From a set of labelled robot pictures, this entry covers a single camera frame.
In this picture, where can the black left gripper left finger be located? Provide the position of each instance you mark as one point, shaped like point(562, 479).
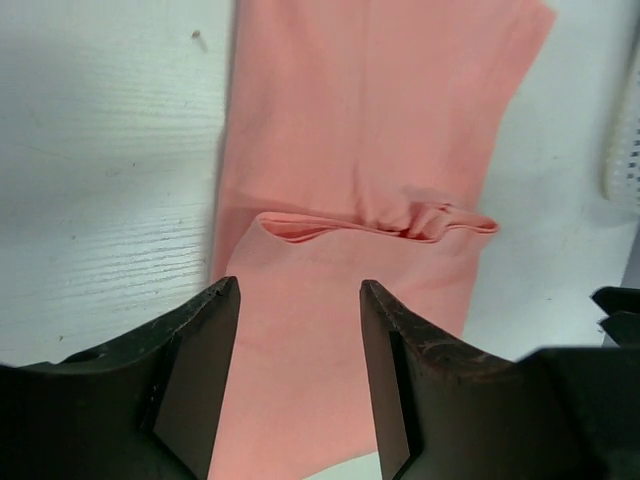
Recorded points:
point(144, 405)

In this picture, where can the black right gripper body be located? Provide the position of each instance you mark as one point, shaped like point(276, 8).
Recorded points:
point(621, 308)

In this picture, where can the white perforated plastic basket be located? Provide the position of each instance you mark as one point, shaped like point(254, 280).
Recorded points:
point(621, 167)

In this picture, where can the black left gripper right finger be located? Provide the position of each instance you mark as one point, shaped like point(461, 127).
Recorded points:
point(444, 409)

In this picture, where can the salmon pink t-shirt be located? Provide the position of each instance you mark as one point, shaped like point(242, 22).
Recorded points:
point(359, 135)

